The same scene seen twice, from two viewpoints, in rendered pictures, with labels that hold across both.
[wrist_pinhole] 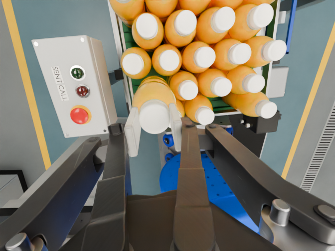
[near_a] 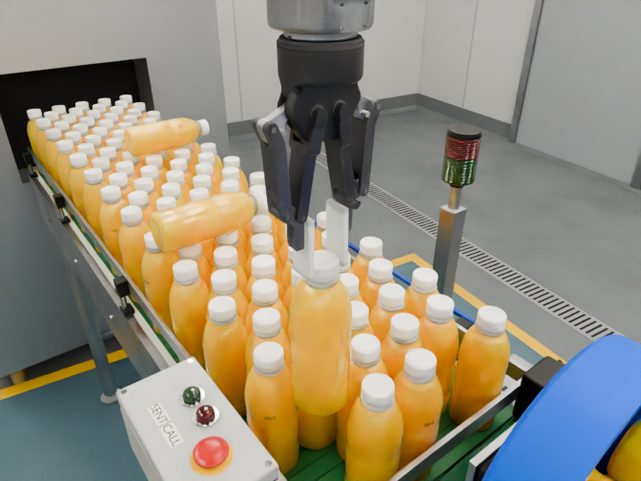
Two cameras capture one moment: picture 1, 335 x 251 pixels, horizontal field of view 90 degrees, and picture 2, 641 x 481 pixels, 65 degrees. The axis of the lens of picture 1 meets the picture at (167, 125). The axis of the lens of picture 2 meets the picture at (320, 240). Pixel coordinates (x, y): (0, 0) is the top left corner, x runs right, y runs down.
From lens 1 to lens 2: 0.52 m
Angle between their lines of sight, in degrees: 77
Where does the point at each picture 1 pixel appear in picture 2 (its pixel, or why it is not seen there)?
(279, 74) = not seen: hidden behind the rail
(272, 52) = (422, 277)
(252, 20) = (375, 271)
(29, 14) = not seen: outside the picture
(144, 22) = (261, 314)
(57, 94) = (161, 442)
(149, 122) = (317, 261)
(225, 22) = (349, 282)
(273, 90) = not seen: hidden behind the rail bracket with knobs
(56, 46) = (154, 382)
